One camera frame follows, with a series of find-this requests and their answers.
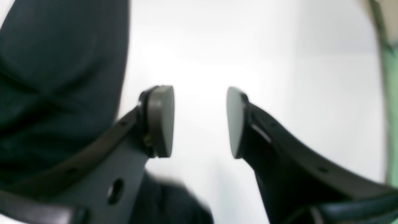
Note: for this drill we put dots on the dark navy long-sleeve shirt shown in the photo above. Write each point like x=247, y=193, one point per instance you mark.
x=63, y=65

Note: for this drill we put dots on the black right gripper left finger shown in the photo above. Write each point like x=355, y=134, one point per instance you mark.
x=98, y=185

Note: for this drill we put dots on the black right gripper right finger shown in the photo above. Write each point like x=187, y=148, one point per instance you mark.
x=298, y=185

